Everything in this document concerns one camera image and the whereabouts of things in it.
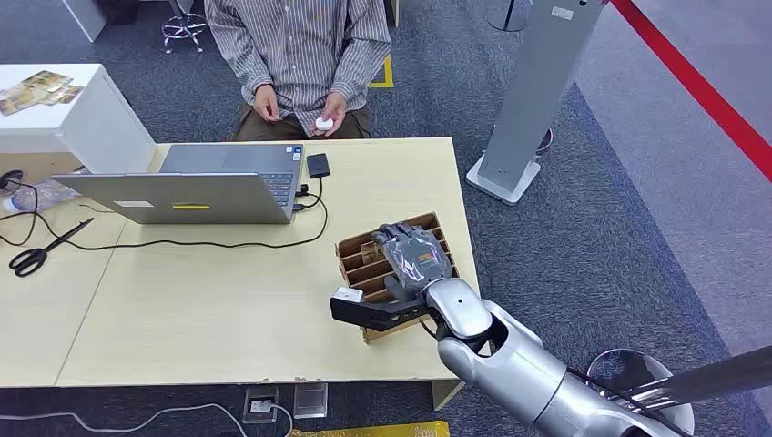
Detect person's left hand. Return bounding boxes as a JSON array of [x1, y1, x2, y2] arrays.
[[313, 90, 350, 139]]

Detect black external drive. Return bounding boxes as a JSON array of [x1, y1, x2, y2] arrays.
[[305, 152, 332, 180]]

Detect black round object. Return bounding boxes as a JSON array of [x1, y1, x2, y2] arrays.
[[0, 169, 26, 195]]

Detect person's right hand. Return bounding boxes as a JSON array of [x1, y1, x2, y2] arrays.
[[252, 83, 283, 124]]

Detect chrome stand pole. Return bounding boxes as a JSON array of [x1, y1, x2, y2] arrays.
[[624, 345, 772, 412]]

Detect chrome chair base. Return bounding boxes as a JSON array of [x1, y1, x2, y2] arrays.
[[160, 0, 208, 55]]

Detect grey standing pillar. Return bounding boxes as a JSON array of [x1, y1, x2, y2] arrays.
[[464, 0, 605, 208]]

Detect chrome round stand base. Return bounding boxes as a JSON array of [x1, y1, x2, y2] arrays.
[[585, 348, 696, 437]]

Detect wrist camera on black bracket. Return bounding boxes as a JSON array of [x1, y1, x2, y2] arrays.
[[329, 287, 431, 333]]

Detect white floor cable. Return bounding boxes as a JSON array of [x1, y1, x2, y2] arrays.
[[0, 401, 295, 437]]

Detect red floor tape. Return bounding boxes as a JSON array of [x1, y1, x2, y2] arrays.
[[609, 0, 772, 183]]

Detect yellow floor marker tape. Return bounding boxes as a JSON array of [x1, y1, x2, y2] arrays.
[[367, 53, 396, 90]]

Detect clear floor cover plate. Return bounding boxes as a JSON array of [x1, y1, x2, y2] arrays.
[[292, 382, 330, 421]]

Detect black scissors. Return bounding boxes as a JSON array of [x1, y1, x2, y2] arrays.
[[8, 218, 96, 279]]

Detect round grey floor base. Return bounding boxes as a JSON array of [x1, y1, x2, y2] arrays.
[[486, 0, 533, 34]]

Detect slotted cardboard card holder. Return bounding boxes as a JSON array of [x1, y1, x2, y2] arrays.
[[335, 211, 463, 344]]

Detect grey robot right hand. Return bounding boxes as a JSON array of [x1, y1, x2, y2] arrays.
[[371, 222, 454, 303]]

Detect floor power outlet box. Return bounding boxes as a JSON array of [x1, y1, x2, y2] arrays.
[[241, 385, 280, 425]]

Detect silver laptop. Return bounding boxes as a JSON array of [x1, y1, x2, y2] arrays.
[[51, 142, 307, 226]]

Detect black cable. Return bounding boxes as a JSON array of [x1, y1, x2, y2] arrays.
[[0, 176, 330, 253]]

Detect person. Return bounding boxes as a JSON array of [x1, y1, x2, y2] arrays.
[[203, 0, 394, 143]]

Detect white cabinet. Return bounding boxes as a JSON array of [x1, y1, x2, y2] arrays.
[[0, 62, 158, 178]]

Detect yellow cardboard piece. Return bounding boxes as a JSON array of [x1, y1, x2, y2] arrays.
[[288, 420, 452, 437]]

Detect clear plastic bag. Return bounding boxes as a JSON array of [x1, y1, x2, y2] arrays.
[[0, 177, 84, 214]]

